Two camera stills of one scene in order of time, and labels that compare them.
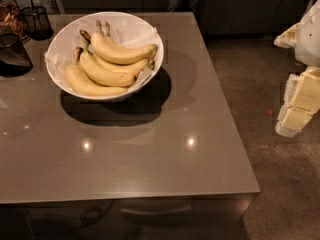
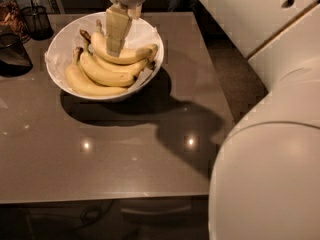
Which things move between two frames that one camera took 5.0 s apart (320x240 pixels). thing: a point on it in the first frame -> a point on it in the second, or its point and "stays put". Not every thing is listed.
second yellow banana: (136, 68) stays put
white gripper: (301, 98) -> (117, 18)
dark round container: (14, 58) stays put
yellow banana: (104, 49) stays put
